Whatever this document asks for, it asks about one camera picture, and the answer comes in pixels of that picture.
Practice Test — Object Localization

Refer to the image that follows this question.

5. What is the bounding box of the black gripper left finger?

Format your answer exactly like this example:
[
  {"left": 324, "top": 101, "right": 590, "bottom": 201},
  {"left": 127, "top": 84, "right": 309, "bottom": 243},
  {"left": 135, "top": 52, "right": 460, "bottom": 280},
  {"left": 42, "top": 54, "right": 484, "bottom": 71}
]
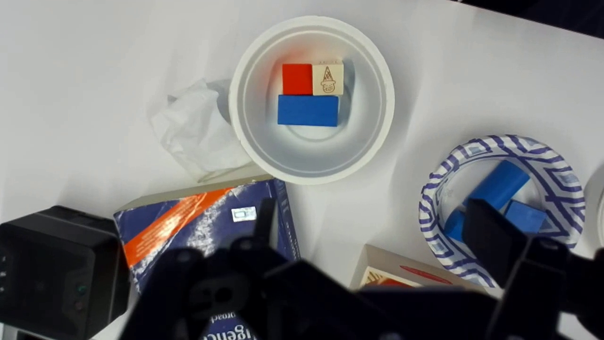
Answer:
[{"left": 252, "top": 197, "right": 282, "bottom": 254}]

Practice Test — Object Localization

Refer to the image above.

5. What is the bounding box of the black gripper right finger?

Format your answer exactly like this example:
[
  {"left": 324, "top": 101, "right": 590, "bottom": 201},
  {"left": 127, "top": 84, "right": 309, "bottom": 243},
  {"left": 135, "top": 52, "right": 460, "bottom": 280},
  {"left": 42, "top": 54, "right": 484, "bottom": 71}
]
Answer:
[{"left": 463, "top": 199, "right": 531, "bottom": 290}]

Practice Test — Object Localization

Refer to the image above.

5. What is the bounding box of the red wooden block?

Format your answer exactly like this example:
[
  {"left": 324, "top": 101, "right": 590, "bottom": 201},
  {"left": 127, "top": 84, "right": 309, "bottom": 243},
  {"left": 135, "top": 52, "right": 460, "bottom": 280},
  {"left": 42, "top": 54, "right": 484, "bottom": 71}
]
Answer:
[{"left": 282, "top": 63, "right": 316, "bottom": 97}]

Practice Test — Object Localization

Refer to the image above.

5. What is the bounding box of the clown printed wooden block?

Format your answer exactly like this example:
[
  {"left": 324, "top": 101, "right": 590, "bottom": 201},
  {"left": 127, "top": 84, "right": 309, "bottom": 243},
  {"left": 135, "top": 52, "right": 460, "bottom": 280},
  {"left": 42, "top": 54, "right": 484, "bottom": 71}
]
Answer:
[{"left": 312, "top": 61, "right": 348, "bottom": 97}]

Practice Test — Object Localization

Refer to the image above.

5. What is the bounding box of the small blue cube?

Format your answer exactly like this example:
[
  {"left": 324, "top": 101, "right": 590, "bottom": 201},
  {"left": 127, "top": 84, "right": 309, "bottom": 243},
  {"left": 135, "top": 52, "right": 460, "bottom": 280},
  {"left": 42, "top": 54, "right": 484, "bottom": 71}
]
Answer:
[{"left": 503, "top": 199, "right": 554, "bottom": 239}]

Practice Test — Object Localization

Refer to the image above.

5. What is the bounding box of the long blue block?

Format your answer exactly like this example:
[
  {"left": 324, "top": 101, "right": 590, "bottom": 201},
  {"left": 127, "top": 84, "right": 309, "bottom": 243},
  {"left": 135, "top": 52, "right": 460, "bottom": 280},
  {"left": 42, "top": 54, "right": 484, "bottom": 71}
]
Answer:
[{"left": 469, "top": 160, "right": 533, "bottom": 214}]

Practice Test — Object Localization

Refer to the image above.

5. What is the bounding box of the white bowl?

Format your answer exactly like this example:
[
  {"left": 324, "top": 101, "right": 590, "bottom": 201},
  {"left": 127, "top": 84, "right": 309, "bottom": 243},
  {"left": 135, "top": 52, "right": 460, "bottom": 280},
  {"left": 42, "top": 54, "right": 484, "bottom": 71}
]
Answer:
[{"left": 227, "top": 16, "right": 397, "bottom": 186}]

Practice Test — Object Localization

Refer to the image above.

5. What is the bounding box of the blue and orange book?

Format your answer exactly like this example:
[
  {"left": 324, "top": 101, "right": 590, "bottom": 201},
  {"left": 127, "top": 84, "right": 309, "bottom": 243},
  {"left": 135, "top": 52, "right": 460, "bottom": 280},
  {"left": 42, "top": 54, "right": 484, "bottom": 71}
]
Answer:
[{"left": 114, "top": 178, "right": 301, "bottom": 340}]

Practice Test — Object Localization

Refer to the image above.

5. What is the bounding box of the blue patterned paper plate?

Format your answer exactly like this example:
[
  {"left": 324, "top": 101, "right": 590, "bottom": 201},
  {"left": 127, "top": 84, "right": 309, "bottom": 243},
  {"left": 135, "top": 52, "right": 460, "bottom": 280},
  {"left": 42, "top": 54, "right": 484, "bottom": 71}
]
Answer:
[{"left": 418, "top": 133, "right": 590, "bottom": 290}]

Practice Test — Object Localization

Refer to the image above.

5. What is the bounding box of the clear plastic wrap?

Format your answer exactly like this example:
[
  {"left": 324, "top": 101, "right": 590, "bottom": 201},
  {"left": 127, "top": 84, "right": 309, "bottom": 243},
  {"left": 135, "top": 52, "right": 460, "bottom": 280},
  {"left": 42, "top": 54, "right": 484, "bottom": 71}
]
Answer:
[{"left": 150, "top": 78, "right": 254, "bottom": 186}]

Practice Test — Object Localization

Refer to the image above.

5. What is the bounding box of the blue rectangular block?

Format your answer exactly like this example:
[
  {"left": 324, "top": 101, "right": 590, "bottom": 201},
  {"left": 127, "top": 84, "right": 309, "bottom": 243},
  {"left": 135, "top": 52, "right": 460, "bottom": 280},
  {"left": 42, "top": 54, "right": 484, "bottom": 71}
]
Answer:
[{"left": 276, "top": 93, "right": 343, "bottom": 129}]

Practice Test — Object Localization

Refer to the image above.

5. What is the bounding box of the black box device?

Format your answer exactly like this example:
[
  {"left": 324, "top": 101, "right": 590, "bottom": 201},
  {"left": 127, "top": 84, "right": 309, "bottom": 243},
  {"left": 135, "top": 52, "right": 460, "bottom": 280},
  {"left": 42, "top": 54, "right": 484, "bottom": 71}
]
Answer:
[{"left": 0, "top": 205, "right": 131, "bottom": 340}]

